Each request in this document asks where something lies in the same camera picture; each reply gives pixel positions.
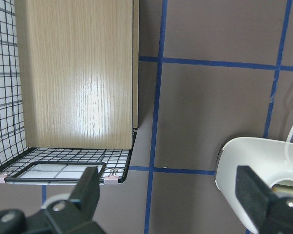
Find white two-slot toaster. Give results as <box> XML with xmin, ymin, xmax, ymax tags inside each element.
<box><xmin>215</xmin><ymin>137</ymin><xmax>293</xmax><ymax>234</ymax></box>

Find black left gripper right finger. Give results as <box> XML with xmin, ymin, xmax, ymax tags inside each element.
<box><xmin>235</xmin><ymin>166</ymin><xmax>293</xmax><ymax>234</ymax></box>

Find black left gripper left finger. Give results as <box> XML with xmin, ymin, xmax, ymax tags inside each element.
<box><xmin>0</xmin><ymin>167</ymin><xmax>105</xmax><ymax>234</ymax></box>

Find wire grid wooden shelf box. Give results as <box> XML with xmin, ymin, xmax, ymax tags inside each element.
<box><xmin>0</xmin><ymin>0</ymin><xmax>139</xmax><ymax>185</ymax></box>

